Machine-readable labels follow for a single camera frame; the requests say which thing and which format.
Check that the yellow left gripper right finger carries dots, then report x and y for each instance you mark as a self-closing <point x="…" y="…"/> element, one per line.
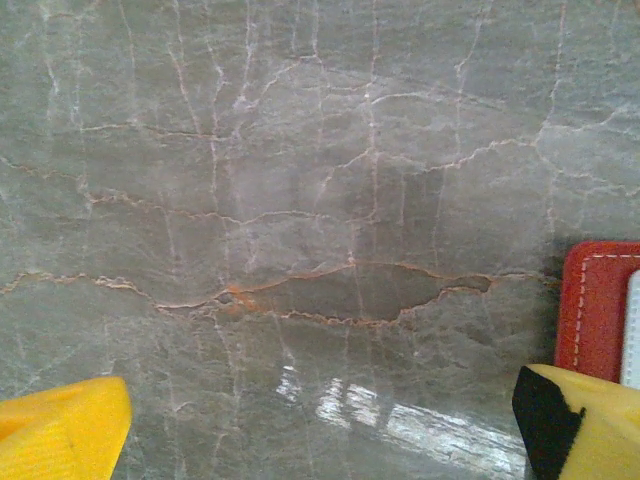
<point x="600" y="430"/>

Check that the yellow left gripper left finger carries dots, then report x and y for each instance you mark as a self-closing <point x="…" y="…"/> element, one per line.
<point x="55" y="430"/>

